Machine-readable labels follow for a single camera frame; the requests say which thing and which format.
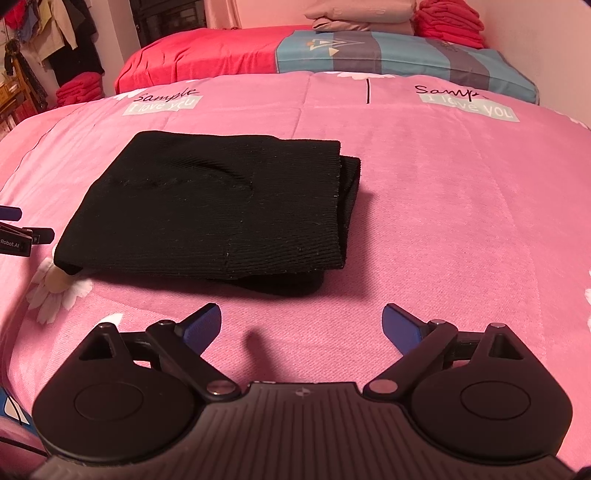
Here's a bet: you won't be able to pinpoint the blue grey striped pillow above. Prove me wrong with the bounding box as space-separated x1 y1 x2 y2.
275 31 540 106

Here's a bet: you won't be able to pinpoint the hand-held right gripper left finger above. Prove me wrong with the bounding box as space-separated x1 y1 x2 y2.
78 302 242 401

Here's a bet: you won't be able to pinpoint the clothes hanging on rack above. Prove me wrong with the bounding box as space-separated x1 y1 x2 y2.
0 0 105 77

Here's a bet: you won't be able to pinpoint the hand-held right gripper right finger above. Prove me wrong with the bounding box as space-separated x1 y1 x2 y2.
364 302 527 401

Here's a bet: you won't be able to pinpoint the black pants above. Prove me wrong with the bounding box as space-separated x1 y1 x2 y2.
53 130 362 298

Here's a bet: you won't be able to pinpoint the blue printed cloth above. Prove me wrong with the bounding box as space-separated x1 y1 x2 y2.
0 385 36 433

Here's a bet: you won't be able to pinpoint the pink printed blanket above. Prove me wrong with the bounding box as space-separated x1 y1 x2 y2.
0 69 591 464

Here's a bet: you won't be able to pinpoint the black cabinet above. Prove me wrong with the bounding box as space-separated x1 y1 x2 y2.
129 0 208 47

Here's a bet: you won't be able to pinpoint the wooden shelf unit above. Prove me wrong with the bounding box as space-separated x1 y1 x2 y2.
0 76 29 136

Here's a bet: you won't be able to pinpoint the folded red cloth stack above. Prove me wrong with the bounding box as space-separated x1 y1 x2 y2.
413 0 488 49
55 73 103 108

